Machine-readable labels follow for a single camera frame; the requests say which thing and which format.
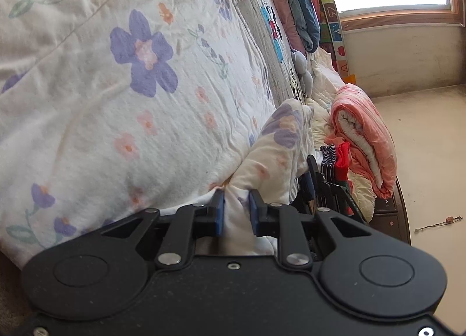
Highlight blue folded blanket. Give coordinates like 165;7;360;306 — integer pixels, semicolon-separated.
287;0;321;53

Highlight red striped folded clothes stack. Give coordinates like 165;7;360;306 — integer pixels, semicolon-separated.
320;142;351;185

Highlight Mickey Mouse plush blanket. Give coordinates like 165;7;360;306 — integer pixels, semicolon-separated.
237;0;306;105

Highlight pink white rolled quilt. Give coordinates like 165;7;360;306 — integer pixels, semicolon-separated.
325;83;397;199

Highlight light blue plush toy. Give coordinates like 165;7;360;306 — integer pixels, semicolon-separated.
292;51;314;97

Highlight white floral quilted pajama garment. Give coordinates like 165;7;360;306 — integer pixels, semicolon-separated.
1;0;312;267

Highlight colourful alphabet play mat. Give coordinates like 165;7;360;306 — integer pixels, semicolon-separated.
317;0;356;84

